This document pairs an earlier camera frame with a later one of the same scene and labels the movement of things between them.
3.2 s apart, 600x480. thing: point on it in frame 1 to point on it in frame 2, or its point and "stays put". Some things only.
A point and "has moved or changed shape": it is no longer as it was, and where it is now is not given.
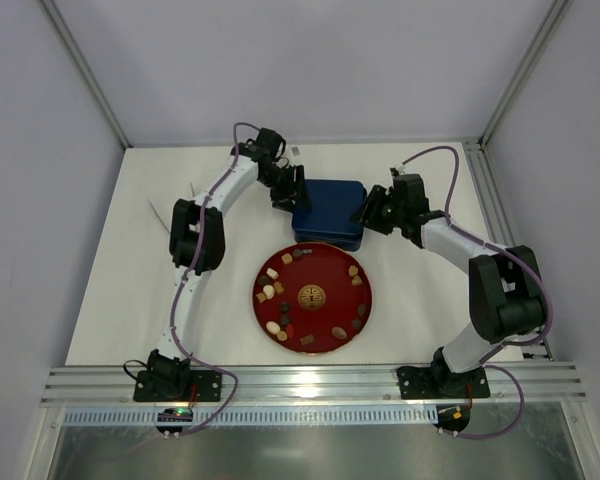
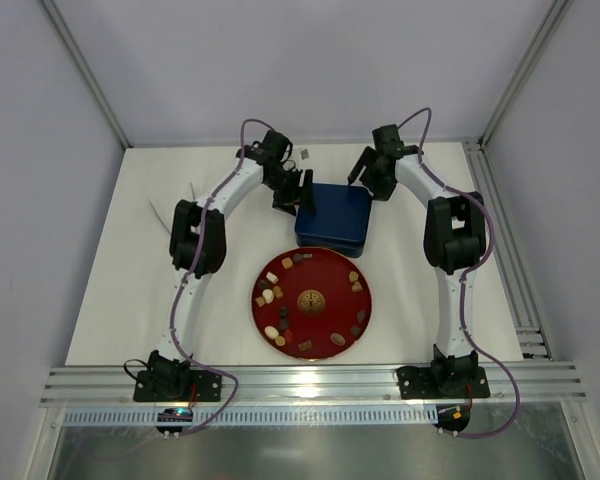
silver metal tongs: x=158 y=214 stays put
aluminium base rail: x=270 y=385 stays put
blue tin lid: x=333 y=203 has moved or changed shape
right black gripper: x=375 y=208 to x=372 y=173
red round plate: x=312 y=297 stays put
